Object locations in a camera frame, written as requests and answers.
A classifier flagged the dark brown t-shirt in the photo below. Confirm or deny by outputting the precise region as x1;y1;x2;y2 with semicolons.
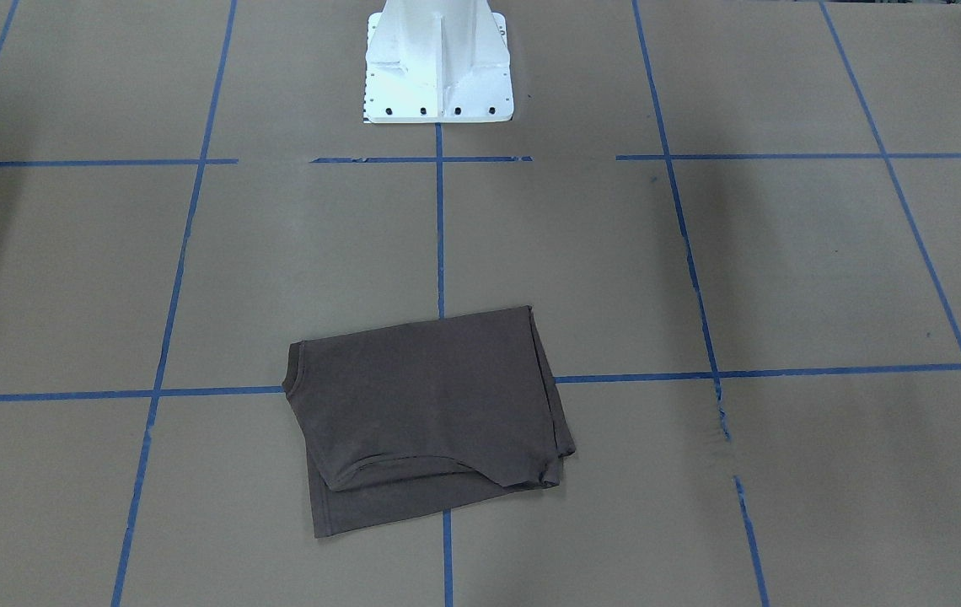
282;306;577;539

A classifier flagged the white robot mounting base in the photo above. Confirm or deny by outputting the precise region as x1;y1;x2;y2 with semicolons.
362;1;515;124

